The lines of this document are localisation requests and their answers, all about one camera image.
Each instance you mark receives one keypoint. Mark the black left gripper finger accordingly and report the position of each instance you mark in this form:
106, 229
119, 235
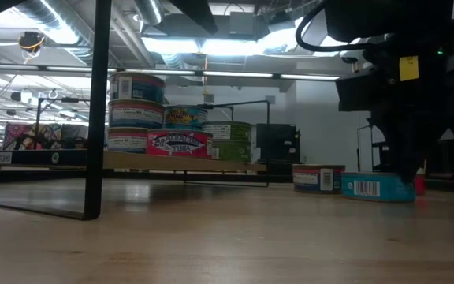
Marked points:
197, 12

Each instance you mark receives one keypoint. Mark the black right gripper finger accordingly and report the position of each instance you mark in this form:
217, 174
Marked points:
406, 146

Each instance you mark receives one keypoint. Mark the teal tuna can silver lid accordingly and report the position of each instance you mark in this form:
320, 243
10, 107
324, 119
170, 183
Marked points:
369, 188
185, 116

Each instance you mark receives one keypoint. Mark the green can silver lid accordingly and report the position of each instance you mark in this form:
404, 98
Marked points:
233, 151
229, 131

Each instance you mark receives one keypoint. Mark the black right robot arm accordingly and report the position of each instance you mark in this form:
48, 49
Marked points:
388, 19

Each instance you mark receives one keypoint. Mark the wooden shelf black metal legs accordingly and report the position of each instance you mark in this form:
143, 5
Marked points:
97, 138

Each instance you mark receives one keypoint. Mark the small yellow tag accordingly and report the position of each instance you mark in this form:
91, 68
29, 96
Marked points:
409, 68

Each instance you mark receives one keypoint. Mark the ceiling light panel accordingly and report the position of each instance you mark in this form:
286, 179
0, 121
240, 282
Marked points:
227, 46

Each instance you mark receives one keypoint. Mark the grey ceiling box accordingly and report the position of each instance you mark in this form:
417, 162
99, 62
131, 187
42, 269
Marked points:
241, 24

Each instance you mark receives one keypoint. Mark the long ceiling light strip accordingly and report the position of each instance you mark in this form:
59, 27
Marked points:
231, 73

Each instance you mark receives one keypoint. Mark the black cabinet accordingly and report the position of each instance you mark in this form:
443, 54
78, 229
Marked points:
278, 146

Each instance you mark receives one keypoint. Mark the thin black stand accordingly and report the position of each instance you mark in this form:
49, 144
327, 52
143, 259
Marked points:
38, 118

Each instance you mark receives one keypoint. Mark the colourful patterned cloth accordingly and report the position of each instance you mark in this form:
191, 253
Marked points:
22, 134

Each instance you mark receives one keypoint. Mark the round silver duct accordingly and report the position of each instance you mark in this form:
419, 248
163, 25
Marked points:
148, 10

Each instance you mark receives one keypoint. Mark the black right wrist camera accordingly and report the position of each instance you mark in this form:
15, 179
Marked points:
361, 92

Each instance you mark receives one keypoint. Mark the small grey wall box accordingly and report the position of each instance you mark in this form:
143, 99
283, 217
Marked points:
270, 99
209, 98

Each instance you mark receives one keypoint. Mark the large ribbed silver duct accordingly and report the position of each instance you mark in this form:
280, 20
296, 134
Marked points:
65, 23

